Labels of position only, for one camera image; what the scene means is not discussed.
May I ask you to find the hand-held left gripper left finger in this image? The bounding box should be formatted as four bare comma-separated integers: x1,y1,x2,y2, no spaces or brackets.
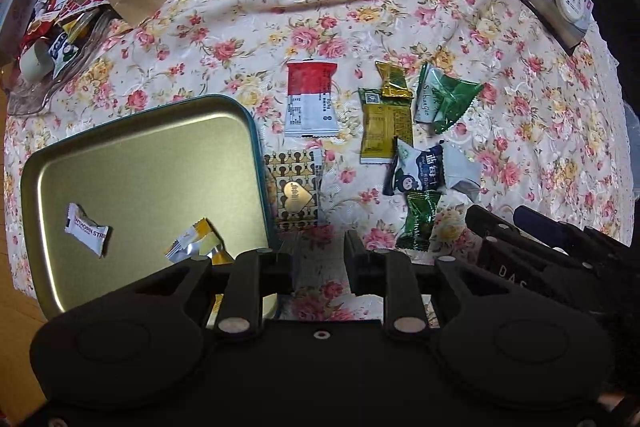
122,239,301,340

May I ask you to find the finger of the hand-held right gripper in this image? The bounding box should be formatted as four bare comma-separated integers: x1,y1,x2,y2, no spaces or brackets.
464,205,593,305
514,205,601,260

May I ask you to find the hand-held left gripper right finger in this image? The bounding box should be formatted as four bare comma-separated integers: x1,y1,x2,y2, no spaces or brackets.
344,229,526,340

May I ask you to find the gold heart chocolate packet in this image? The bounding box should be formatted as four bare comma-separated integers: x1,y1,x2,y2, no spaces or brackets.
263,150,324,234

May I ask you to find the dark green candy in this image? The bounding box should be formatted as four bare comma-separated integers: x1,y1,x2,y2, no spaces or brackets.
397,191,442,254

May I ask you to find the yellow silver candy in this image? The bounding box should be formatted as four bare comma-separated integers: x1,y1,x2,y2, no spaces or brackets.
165,218,234,266

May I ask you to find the dark blue white candy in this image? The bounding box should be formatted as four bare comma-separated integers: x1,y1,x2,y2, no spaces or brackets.
382,138,447,196

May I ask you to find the olive gold snack packet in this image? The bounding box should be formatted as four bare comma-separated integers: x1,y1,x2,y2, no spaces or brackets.
358,88,414,165

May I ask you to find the green white candy packet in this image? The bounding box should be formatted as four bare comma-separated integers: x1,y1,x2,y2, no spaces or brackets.
413,63,484,136

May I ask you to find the red white snack packet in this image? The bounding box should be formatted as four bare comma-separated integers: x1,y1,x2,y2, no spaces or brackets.
284,59,338,139

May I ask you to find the gold tin tray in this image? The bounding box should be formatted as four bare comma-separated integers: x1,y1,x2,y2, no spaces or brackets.
20,94,277,320

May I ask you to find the small gold foil candy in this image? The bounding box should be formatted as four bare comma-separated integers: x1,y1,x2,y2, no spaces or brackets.
375,61,412,100

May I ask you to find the white lettered candy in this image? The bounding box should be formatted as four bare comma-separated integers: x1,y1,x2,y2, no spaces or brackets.
64,203,112,259

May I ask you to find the small dark box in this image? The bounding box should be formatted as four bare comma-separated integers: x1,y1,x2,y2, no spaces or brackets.
514,0,597,54

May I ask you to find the floral tablecloth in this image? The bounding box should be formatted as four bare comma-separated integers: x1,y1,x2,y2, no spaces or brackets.
4,0,636,324

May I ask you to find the clear glass plate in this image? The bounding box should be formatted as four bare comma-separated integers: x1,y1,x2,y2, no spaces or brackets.
7,0,123,116

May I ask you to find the grey cardboard box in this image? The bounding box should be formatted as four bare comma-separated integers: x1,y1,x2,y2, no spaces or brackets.
0,0,40,64

